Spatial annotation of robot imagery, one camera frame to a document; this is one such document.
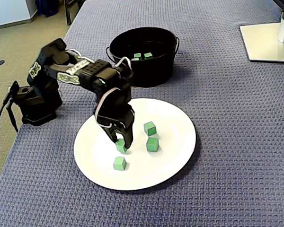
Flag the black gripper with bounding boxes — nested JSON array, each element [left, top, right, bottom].
[[96, 86, 135, 149]]

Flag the black metal bucket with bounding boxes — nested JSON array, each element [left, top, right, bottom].
[[106, 26, 180, 88]]

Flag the white red gripper wire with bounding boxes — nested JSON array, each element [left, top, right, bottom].
[[94, 56, 134, 130]]

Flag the white monitor stand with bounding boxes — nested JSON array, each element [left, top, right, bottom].
[[239, 10, 284, 63]]

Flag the white round plate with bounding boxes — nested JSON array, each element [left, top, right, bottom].
[[73, 97, 197, 192]]

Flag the short black base cable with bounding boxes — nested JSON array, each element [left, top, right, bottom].
[[6, 104, 19, 133]]

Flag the dark furniture legs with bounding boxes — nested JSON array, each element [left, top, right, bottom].
[[63, 0, 86, 26]]

